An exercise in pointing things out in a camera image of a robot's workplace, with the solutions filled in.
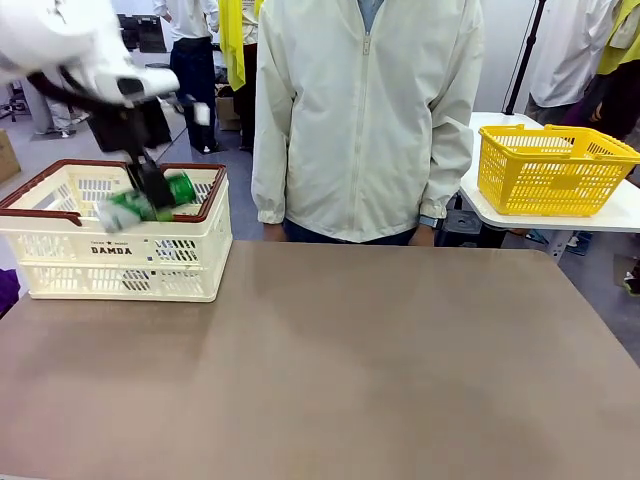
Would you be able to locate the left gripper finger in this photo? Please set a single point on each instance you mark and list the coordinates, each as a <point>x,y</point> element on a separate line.
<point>157,192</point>
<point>134,175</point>

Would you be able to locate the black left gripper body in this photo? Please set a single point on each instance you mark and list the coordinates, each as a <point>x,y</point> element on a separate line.
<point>120,127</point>

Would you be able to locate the green cider can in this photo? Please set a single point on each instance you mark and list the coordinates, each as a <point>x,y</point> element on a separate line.
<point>125,210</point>

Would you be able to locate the person's left forearm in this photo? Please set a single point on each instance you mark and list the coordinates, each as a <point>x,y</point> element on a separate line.
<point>450,170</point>

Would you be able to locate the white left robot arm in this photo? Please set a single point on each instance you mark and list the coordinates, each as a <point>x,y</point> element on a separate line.
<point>55,35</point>

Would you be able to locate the person's right forearm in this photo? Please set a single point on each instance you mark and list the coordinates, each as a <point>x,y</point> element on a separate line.
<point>272,180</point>

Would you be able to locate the cream plastic shopping basket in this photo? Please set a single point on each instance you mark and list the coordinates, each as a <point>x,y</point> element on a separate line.
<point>100,263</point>

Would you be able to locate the yellow plastic basket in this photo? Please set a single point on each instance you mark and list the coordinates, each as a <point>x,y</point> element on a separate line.
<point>550,175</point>

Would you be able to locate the person's right hand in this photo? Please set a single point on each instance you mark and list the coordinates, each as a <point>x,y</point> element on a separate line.
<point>273,232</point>

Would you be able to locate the person's left hand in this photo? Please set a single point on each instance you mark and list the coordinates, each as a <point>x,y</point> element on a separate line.
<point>421,236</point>

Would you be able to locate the blue Pocari Sweat can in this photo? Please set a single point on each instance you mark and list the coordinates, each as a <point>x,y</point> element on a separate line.
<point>164,250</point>

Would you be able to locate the bystander in grey trousers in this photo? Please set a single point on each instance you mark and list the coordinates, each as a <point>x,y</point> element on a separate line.
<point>60,117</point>

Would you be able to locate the black monitor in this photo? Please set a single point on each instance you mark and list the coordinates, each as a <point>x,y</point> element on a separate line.
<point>150,37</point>

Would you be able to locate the bystander in dark trousers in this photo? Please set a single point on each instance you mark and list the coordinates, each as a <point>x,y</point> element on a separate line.
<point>192,65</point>

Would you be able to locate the cardboard box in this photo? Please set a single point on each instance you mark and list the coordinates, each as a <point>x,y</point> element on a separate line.
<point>7,157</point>
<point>227,115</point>

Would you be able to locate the bystander in yellow vest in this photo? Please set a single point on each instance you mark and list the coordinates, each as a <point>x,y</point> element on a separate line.
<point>232,45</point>
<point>625,25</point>

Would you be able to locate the purple cloth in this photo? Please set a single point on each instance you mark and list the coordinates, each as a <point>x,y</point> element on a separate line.
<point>7,292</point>

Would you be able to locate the person in cream jacket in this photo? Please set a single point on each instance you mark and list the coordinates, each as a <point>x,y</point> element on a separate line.
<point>365,125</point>

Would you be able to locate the grey wrist watch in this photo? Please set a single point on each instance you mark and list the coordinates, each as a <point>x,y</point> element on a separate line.
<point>429,221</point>

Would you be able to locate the white side table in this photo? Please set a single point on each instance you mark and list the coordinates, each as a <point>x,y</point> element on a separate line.
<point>470,190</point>

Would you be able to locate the black tripod pole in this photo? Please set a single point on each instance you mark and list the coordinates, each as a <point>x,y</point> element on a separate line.
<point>526,50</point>

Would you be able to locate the bystander in white jacket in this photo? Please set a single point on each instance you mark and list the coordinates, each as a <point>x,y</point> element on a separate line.
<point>565,45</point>

